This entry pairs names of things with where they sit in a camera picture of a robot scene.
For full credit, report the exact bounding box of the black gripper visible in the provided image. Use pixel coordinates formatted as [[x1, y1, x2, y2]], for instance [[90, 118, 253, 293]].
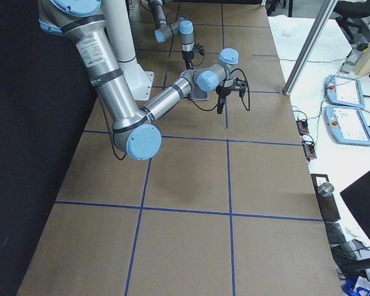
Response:
[[182, 43, 204, 69], [215, 78, 247, 114]]

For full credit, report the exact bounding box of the pink towel with white edge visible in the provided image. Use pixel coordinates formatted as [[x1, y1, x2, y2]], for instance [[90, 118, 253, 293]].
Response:
[[187, 88, 209, 101]]

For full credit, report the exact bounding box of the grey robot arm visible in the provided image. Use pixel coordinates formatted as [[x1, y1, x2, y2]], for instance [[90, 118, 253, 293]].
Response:
[[148, 0, 205, 70], [38, 1, 250, 160]]

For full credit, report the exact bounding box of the upper orange black connector box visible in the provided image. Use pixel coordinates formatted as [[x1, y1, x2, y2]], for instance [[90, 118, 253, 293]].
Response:
[[296, 119, 309, 136]]

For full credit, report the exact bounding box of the orange black connector box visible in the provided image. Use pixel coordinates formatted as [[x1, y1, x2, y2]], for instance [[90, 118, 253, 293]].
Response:
[[296, 119, 309, 136], [302, 139, 317, 161]]

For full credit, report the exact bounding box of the lower orange black connector box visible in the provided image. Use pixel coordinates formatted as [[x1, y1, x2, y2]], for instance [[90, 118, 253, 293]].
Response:
[[302, 139, 317, 161]]

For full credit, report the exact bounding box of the white side table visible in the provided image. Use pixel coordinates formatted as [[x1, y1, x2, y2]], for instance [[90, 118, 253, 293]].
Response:
[[266, 14, 370, 247]]

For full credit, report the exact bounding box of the upper teach pendant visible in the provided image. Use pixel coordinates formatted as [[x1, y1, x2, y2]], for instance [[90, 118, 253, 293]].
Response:
[[325, 75, 365, 109]]

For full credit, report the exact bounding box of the teach pendant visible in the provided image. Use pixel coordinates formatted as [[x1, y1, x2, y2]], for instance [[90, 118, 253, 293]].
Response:
[[325, 75, 365, 109], [324, 105, 370, 147]]

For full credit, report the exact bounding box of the lower teach pendant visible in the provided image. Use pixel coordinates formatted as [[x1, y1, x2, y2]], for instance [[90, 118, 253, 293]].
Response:
[[324, 105, 370, 147]]

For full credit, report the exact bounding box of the silver metal cylinder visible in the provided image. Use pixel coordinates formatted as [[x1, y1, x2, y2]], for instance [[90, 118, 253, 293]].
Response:
[[317, 182, 334, 197]]

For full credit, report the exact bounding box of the black office chair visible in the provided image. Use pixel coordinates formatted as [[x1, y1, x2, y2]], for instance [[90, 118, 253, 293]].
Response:
[[334, 0, 370, 44]]

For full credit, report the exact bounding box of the black flat plate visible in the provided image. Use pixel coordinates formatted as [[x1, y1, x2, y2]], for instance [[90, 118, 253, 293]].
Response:
[[311, 173, 340, 223]]

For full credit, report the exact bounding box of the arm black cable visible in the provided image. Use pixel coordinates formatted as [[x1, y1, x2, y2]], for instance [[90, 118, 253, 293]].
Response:
[[191, 68, 252, 112]]

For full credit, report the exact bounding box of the aluminium frame post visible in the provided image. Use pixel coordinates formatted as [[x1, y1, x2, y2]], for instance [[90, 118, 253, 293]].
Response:
[[282, 0, 338, 96]]

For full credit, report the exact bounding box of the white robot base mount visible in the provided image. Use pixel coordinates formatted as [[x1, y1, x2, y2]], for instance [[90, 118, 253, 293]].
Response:
[[101, 0, 154, 101]]

